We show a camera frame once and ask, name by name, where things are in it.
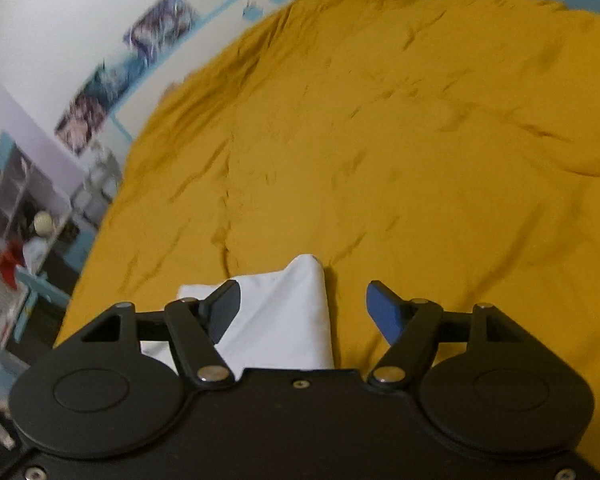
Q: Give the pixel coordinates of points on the red cloth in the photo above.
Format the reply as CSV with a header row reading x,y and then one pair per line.
x,y
7,260

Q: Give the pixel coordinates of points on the white printed t-shirt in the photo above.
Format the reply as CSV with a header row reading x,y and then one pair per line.
x,y
280,320

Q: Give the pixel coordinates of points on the white round ball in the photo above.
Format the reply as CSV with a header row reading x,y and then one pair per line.
x,y
42,221

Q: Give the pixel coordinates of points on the mustard yellow blanket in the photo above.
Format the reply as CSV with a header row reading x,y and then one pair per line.
x,y
380,135

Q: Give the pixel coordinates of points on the lavender cubby shelf unit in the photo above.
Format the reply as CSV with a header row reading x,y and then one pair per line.
x,y
10,185

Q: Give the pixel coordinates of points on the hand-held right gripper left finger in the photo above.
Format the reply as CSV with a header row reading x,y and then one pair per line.
x,y
227,306

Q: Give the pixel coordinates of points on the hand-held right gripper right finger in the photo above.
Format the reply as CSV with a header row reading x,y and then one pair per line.
x,y
382,310

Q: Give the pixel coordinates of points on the light blue chair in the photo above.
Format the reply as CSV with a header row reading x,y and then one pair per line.
x,y
32,290

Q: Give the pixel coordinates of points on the wall poster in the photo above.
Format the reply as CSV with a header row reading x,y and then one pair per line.
x,y
80,121
162,19
112,79

